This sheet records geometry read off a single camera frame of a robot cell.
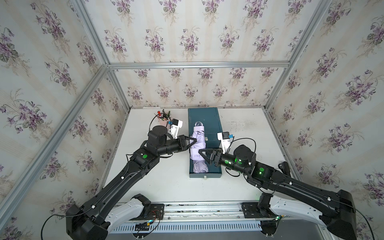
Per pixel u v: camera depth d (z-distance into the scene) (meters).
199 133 0.66
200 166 0.82
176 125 0.63
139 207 0.60
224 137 0.61
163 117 0.98
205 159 0.60
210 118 0.86
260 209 0.65
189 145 0.65
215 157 0.58
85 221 0.37
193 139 0.67
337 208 0.40
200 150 0.63
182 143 0.59
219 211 0.75
